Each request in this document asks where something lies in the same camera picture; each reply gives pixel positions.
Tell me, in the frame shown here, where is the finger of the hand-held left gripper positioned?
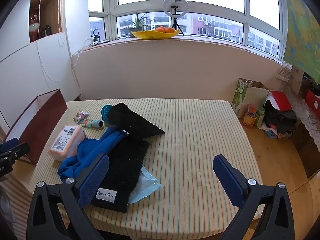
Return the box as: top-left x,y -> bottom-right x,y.
0,138 -> 19,153
0,142 -> 30,165

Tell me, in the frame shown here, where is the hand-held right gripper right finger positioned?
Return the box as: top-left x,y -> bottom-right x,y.
213,154 -> 295,240

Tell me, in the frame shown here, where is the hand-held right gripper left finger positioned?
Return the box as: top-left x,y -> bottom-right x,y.
26,154 -> 110,240

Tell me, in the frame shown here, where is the blue cloth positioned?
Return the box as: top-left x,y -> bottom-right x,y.
57,127 -> 130,188

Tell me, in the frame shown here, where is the black knitted scarf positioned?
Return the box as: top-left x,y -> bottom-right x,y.
91,137 -> 150,214

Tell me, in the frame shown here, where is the dark red storage box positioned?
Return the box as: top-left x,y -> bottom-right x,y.
4,88 -> 68,166

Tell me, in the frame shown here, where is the orange tissue pack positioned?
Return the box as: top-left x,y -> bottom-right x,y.
47,124 -> 87,162

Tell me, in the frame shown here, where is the black beanie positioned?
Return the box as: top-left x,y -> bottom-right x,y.
107,102 -> 165,140

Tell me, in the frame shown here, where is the striped tablecloth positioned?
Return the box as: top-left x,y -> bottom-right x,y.
15,99 -> 265,238

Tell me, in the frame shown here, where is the light blue face mask pack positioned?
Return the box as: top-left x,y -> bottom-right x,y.
127,167 -> 162,204

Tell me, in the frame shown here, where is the hand cream tube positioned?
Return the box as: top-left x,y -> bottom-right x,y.
77,119 -> 104,128

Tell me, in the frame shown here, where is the small snack packet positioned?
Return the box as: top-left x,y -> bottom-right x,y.
73,110 -> 89,123

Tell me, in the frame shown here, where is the teal silicone funnel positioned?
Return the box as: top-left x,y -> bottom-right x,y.
101,104 -> 118,125

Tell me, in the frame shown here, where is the orange drink bottle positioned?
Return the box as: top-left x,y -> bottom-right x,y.
242,104 -> 258,128

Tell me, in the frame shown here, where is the pile of clothes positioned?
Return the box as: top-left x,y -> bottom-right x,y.
257,100 -> 298,139

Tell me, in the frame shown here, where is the white cabinet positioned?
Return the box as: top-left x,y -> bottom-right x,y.
0,0 -> 82,135

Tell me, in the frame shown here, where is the green patterned bag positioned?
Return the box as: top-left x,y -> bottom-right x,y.
231,78 -> 253,119

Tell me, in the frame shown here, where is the white lace cloth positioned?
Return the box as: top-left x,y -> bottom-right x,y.
287,90 -> 320,153

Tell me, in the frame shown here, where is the cardboard piece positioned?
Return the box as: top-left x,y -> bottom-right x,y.
287,66 -> 304,95

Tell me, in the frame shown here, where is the red ceramic jar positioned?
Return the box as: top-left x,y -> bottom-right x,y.
29,10 -> 40,42

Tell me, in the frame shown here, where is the yellow fruit bowl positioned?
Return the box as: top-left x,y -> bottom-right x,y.
130,29 -> 181,40

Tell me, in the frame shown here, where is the potted green plant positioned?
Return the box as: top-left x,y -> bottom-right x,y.
127,12 -> 155,32

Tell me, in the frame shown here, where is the white cable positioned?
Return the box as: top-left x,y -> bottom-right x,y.
36,0 -> 83,82

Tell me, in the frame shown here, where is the black charger with cables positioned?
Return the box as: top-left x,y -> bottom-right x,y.
89,29 -> 110,48

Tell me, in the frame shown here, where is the wall map poster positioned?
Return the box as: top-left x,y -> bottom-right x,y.
282,0 -> 320,84

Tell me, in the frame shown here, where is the ring light on tripod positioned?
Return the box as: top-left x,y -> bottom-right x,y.
163,0 -> 186,37

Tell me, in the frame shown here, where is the white window frame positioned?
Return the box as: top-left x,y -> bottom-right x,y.
87,0 -> 288,63

